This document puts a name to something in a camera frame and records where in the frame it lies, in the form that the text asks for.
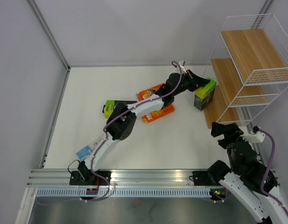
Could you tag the orange fusion5 box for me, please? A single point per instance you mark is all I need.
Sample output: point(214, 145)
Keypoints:
point(146, 97)
point(148, 118)

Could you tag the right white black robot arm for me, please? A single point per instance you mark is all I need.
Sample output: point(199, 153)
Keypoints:
point(250, 181)

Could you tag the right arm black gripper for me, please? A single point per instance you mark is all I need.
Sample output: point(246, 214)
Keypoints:
point(229, 131)

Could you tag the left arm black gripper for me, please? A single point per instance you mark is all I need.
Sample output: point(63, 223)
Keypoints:
point(195, 81)

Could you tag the clear blue blister razor pack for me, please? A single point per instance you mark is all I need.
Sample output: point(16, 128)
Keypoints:
point(86, 151)

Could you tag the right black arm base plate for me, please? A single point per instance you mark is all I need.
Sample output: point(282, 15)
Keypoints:
point(206, 178)

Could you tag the white wire wooden shelf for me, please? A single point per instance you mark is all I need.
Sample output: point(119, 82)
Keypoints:
point(249, 63)

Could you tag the aluminium front rail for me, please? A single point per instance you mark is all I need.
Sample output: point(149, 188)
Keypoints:
point(121, 178)

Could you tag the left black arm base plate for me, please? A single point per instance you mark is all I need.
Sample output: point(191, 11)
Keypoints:
point(89, 179)

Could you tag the white slotted cable duct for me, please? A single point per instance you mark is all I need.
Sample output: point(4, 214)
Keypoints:
point(130, 192)

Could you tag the aluminium corner post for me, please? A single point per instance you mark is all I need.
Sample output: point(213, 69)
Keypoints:
point(42, 22)

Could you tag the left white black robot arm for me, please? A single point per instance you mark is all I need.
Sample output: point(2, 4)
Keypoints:
point(120, 124)

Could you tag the small green black razor box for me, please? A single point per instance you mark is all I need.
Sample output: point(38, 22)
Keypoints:
point(110, 105)

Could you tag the large green black razor box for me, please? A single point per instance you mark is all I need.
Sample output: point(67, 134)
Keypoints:
point(204, 95)

